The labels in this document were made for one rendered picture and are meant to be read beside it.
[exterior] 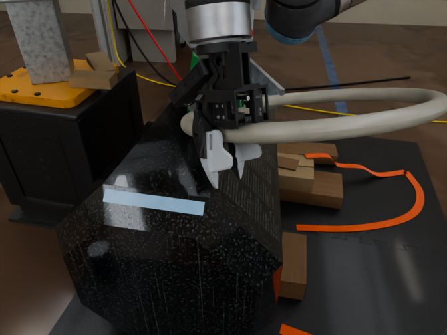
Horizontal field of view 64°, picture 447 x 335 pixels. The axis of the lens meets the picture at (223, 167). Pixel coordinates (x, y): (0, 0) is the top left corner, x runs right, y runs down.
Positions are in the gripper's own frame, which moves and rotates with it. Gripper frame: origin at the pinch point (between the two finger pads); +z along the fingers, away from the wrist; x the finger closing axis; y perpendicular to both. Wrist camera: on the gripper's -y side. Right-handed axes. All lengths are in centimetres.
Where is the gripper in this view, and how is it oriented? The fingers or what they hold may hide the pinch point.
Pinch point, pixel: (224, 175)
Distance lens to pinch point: 57.6
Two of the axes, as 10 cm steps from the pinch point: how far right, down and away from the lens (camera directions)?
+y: 7.1, 1.3, -6.9
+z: 1.0, 9.6, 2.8
